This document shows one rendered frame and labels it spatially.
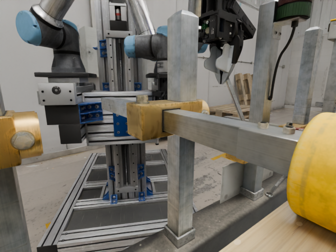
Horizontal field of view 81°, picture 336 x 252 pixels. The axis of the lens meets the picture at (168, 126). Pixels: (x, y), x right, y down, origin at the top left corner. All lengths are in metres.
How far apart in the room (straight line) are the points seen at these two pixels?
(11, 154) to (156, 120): 0.16
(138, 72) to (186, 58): 0.90
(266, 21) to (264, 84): 0.13
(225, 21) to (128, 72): 0.72
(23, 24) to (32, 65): 1.89
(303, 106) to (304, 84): 0.07
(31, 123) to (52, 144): 2.75
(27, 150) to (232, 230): 0.42
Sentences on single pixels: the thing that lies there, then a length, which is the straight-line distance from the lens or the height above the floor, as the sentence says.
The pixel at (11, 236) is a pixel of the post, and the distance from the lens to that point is 0.29.
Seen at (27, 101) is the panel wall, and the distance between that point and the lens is 2.86.
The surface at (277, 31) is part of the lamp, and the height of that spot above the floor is 1.11.
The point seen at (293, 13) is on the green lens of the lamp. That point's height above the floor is 1.13.
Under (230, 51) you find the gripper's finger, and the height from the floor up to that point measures 1.07.
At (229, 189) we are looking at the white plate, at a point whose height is 0.73.
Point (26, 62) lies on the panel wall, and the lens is 2.87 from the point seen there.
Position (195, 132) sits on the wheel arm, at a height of 0.94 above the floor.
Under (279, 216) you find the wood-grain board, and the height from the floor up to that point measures 0.90.
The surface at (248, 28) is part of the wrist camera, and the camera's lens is 0.57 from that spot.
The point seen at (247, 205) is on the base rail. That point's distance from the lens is 0.56.
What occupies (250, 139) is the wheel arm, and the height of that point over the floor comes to 0.95.
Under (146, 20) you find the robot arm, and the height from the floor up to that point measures 1.23.
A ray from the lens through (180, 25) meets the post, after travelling 0.32.
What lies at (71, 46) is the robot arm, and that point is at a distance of 1.07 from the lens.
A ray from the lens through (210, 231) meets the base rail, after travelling 0.47.
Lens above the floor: 1.00
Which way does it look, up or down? 13 degrees down
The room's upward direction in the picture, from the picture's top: straight up
